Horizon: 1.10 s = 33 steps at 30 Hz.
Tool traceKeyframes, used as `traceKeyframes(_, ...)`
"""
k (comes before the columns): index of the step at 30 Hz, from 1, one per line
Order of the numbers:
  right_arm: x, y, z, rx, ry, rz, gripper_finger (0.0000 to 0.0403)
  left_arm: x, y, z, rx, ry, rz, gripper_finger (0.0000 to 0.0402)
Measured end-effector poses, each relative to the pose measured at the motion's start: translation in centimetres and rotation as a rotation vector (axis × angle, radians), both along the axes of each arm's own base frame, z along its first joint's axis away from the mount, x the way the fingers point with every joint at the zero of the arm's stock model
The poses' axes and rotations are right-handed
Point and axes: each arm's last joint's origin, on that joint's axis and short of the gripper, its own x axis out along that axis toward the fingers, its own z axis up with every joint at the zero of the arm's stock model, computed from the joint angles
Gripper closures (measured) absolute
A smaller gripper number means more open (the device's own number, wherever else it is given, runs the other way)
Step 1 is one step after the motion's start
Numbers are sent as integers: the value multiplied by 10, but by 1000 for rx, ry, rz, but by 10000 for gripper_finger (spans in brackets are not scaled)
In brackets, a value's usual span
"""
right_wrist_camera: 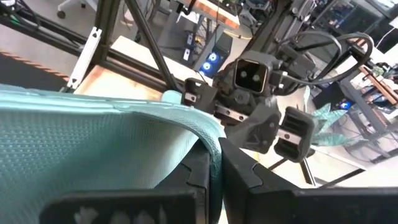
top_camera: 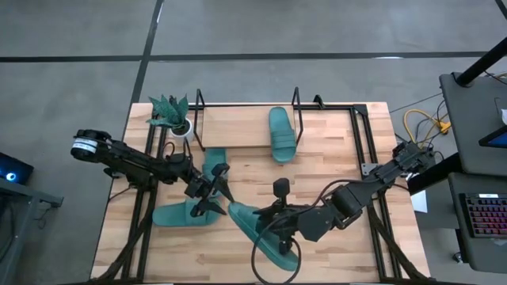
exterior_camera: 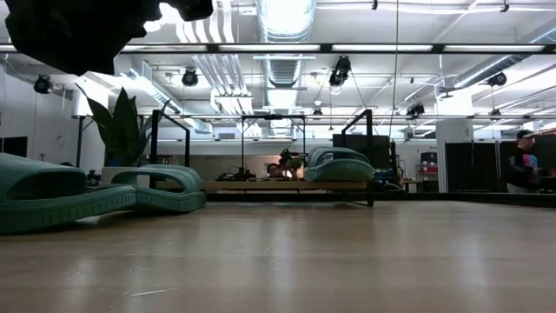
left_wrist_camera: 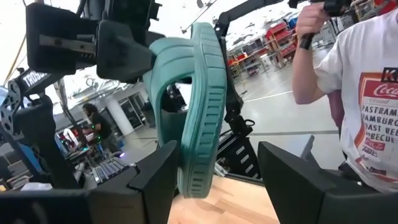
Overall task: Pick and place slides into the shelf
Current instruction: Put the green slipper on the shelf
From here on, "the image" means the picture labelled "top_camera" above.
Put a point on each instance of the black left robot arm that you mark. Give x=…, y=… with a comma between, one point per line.
x=134, y=160

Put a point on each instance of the grey metal mounting plate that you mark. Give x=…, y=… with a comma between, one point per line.
x=368, y=169

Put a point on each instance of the grey desk surface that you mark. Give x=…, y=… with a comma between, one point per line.
x=483, y=253
x=471, y=126

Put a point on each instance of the black caster wheel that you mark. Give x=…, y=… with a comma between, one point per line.
x=457, y=257

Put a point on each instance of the black support beam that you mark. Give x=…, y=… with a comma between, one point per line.
x=431, y=174

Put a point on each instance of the artificial plant in white pot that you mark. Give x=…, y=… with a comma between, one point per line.
x=183, y=134

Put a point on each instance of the black clamp bracket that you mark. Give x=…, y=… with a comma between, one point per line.
x=318, y=102

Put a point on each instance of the backlit computer keyboard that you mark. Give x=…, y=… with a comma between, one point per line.
x=487, y=215

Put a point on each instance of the black pole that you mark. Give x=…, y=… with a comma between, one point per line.
x=479, y=63

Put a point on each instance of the black tablet with blue screen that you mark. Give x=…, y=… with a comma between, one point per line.
x=497, y=139

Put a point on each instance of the grey metal stand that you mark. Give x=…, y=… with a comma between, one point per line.
x=24, y=198

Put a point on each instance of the green rubber slide sandal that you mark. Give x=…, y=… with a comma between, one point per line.
x=241, y=215
x=214, y=158
x=170, y=215
x=282, y=134

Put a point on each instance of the wooden shelf with black frame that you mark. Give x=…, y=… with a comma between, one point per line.
x=233, y=126

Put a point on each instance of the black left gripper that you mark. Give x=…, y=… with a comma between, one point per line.
x=202, y=188

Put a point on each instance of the black metal rig frame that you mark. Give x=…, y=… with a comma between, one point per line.
x=358, y=110

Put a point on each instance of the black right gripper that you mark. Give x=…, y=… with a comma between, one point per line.
x=288, y=221

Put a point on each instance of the white paper sheet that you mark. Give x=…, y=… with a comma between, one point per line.
x=420, y=204

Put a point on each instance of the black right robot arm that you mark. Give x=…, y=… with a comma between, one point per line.
x=356, y=194

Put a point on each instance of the black computer with blue light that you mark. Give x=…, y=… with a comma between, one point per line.
x=14, y=170

